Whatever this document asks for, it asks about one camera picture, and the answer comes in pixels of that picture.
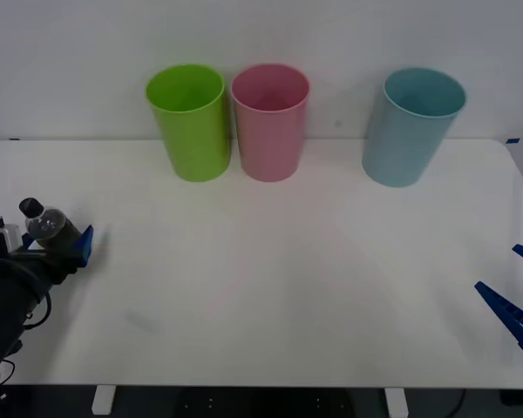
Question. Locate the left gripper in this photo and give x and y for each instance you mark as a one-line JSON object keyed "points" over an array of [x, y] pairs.
{"points": [[52, 265]]}

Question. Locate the small dark plastic bottle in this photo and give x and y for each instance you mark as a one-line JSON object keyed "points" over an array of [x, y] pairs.
{"points": [[49, 223]]}

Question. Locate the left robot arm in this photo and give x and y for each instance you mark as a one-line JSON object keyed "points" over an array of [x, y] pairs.
{"points": [[0, 309]]}

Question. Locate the white table leg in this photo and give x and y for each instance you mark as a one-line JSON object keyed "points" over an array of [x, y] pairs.
{"points": [[103, 399], [395, 400]]}

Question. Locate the pale blue plastic bin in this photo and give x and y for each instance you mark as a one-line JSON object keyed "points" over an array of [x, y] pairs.
{"points": [[401, 148]]}

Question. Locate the green plastic bin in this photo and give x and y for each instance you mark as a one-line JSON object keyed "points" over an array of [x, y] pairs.
{"points": [[192, 139]]}

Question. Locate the pink plastic bin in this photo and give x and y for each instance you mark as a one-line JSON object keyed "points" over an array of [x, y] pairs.
{"points": [[268, 143]]}

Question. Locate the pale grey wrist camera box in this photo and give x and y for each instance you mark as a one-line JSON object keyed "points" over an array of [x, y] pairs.
{"points": [[4, 235]]}

